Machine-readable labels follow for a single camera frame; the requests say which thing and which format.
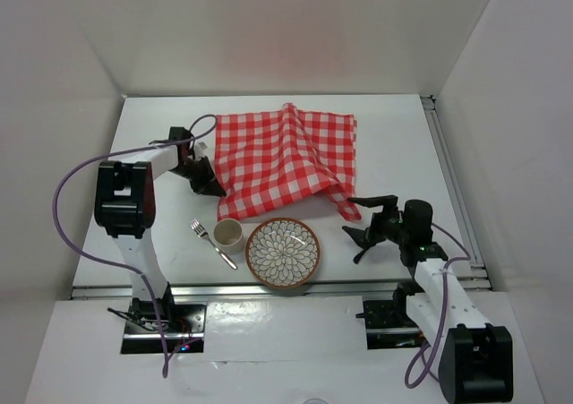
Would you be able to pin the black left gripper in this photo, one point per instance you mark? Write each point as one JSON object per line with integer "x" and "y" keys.
{"x": 207, "y": 185}

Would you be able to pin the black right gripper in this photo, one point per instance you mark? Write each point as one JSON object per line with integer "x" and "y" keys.
{"x": 366, "y": 238}

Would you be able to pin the red white checkered cloth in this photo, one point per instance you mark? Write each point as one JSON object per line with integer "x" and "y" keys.
{"x": 267, "y": 160}

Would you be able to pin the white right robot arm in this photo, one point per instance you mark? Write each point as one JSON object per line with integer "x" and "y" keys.
{"x": 467, "y": 355}

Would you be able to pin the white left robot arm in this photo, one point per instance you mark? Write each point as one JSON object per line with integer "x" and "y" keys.
{"x": 125, "y": 206}

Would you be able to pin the silver table knife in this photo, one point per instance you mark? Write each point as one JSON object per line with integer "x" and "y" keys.
{"x": 360, "y": 255}

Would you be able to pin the silver fork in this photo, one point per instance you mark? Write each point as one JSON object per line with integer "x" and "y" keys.
{"x": 203, "y": 234}

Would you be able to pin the beige cup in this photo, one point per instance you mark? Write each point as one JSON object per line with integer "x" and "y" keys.
{"x": 229, "y": 236}

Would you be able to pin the floral patterned ceramic bowl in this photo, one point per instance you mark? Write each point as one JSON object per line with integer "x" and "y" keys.
{"x": 283, "y": 253}

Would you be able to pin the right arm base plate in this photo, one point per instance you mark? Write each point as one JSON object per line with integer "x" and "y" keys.
{"x": 387, "y": 328}

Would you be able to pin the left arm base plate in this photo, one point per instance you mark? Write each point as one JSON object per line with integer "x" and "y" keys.
{"x": 183, "y": 326}

